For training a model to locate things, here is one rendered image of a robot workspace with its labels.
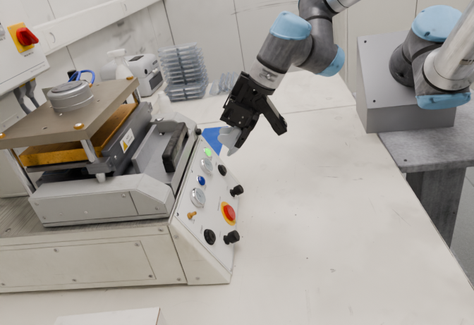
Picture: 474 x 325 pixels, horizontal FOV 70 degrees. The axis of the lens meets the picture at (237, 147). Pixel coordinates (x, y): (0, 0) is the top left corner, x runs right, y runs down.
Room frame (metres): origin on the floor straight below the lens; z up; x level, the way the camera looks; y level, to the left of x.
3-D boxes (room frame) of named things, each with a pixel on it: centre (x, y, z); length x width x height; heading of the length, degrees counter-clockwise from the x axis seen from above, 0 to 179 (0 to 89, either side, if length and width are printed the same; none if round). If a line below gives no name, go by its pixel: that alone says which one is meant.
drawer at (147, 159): (0.66, 0.26, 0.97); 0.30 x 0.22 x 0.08; 81
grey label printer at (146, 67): (1.70, 0.45, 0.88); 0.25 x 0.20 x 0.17; 75
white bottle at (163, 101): (1.31, 0.26, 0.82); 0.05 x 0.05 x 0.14
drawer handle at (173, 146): (0.64, 0.13, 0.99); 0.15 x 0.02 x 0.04; 171
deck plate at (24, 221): (0.68, 0.34, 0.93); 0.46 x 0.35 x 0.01; 81
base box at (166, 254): (0.69, 0.30, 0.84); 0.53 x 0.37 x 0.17; 81
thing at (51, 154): (0.68, 0.31, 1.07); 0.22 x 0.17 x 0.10; 171
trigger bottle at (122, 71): (1.55, 0.44, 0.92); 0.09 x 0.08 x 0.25; 88
